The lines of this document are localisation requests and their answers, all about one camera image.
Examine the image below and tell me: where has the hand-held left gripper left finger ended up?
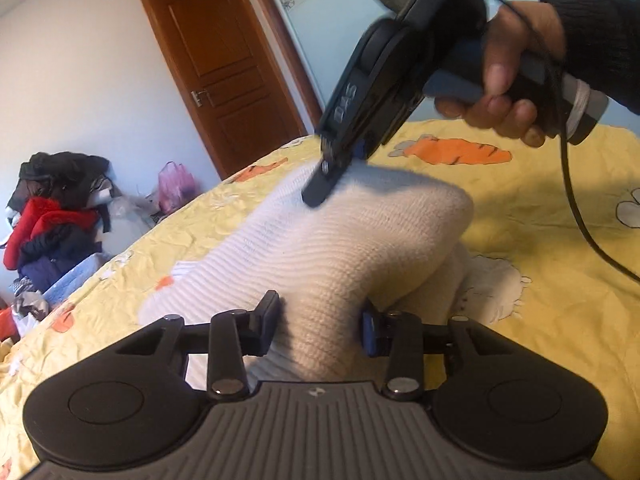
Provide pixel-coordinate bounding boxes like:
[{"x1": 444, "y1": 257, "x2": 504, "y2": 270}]
[{"x1": 115, "y1": 290, "x2": 282, "y2": 402}]

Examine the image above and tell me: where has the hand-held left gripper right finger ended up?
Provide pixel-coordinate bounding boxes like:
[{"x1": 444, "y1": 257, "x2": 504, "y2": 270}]
[{"x1": 360, "y1": 305, "x2": 524, "y2": 402}]

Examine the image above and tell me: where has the white knit sweater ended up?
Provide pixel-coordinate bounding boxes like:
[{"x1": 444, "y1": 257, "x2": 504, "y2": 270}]
[{"x1": 137, "y1": 162, "x2": 481, "y2": 396}]

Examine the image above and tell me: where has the person's right hand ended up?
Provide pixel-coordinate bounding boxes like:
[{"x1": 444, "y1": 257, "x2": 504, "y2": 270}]
[{"x1": 434, "y1": 0, "x2": 567, "y2": 149}]

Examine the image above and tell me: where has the pale blue wardrobe panel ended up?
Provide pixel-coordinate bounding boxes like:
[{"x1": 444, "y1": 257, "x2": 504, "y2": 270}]
[{"x1": 260, "y1": 0, "x2": 503, "y2": 135}]

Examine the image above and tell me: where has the pink plastic bag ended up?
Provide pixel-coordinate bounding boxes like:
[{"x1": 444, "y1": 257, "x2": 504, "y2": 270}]
[{"x1": 157, "y1": 161, "x2": 199, "y2": 214}]

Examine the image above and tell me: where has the brown wooden door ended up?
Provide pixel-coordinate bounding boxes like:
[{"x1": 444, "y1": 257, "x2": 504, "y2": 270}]
[{"x1": 137, "y1": 0, "x2": 308, "y2": 182}]

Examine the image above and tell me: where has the clear plastic bag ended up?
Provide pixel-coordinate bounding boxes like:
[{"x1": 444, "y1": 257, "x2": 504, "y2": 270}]
[{"x1": 107, "y1": 194, "x2": 162, "y2": 227}]

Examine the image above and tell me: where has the yellow carrot print bedsheet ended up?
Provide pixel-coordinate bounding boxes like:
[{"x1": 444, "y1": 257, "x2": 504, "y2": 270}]
[{"x1": 0, "y1": 119, "x2": 640, "y2": 480}]

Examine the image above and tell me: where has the light blue fleece cloth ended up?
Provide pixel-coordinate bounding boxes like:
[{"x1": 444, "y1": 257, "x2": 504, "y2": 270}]
[{"x1": 42, "y1": 252, "x2": 114, "y2": 312}]

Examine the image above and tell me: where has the dark navy garment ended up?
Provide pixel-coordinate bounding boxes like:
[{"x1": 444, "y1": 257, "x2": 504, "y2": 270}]
[{"x1": 17, "y1": 225, "x2": 104, "y2": 292}]

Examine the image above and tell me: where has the crumpled silver plastic bag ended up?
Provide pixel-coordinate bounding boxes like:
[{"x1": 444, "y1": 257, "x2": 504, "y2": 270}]
[{"x1": 10, "y1": 290, "x2": 51, "y2": 319}]

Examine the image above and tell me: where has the black jacket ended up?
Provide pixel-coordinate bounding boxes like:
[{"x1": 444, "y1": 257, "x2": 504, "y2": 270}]
[{"x1": 12, "y1": 151, "x2": 117, "y2": 233}]

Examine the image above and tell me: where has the brown wooden wardrobe frame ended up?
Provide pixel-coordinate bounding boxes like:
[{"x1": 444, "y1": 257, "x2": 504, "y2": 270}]
[{"x1": 239, "y1": 0, "x2": 324, "y2": 136}]

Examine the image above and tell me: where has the black cable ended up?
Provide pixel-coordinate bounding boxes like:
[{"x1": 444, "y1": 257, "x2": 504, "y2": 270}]
[{"x1": 435, "y1": 0, "x2": 640, "y2": 284}]

